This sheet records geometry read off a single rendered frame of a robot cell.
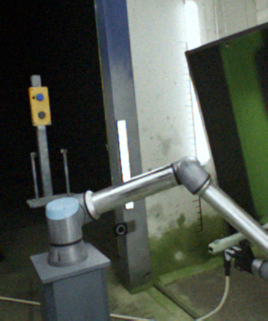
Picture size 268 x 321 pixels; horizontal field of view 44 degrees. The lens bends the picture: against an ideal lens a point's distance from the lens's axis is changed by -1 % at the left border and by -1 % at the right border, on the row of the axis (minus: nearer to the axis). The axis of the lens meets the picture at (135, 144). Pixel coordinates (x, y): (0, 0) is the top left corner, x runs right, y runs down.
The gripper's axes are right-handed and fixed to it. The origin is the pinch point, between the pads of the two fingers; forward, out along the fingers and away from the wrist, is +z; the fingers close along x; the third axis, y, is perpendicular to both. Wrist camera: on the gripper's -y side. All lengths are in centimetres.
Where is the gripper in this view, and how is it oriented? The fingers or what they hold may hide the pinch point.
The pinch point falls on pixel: (226, 247)
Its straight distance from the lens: 197.5
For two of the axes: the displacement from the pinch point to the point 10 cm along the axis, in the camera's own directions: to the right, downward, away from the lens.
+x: 8.3, -1.5, 5.3
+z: -5.5, -1.1, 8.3
